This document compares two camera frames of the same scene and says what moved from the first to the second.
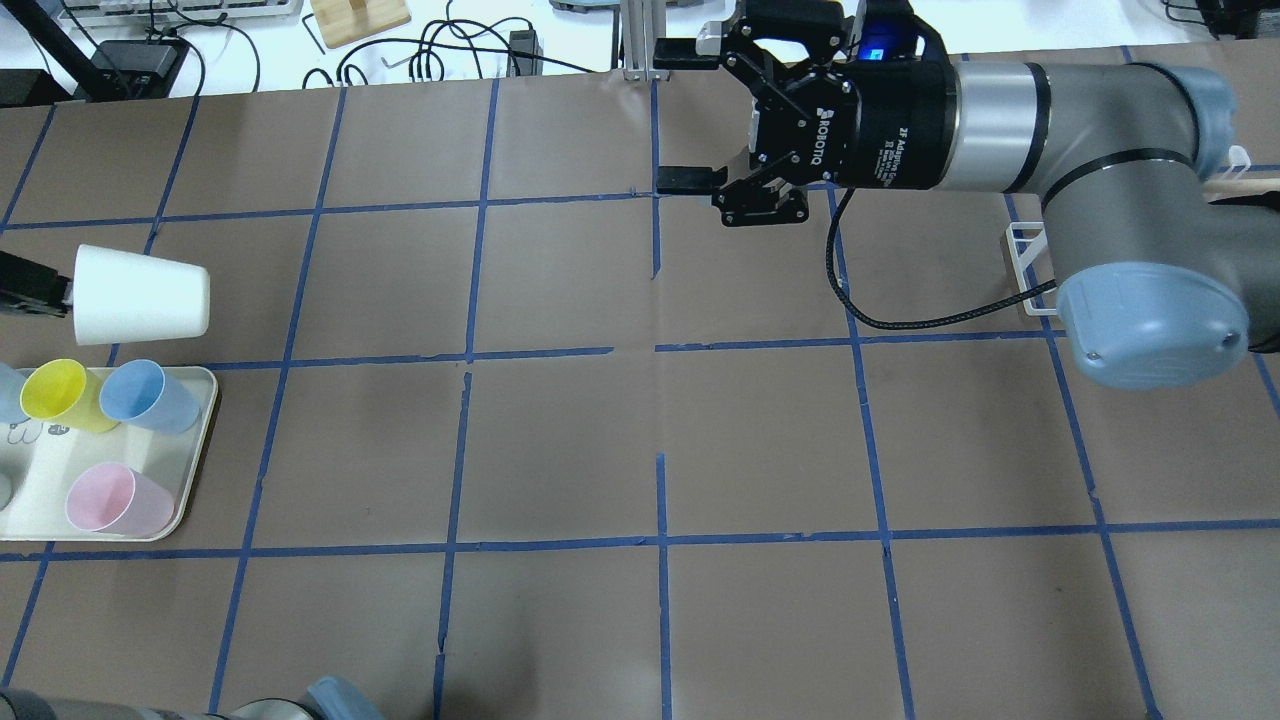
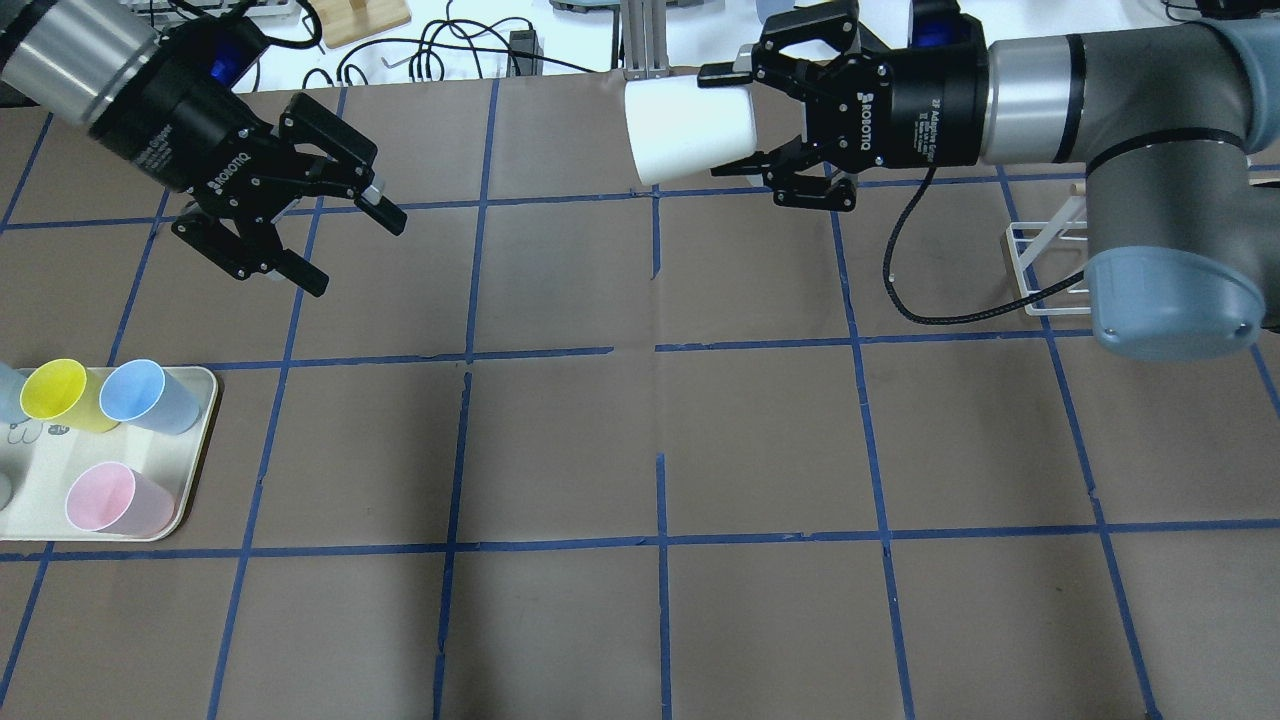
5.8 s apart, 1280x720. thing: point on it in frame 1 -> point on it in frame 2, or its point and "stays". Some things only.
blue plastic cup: x=144 y=394 stays
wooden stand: x=344 y=20 stays
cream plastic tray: x=38 y=463 stays
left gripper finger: x=29 y=286 -> x=307 y=122
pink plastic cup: x=114 y=498 stays
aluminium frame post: x=642 y=21 stays
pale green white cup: x=121 y=297 -> x=677 y=128
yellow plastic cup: x=59 y=390 stays
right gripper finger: x=703 y=52 -> x=838 y=22
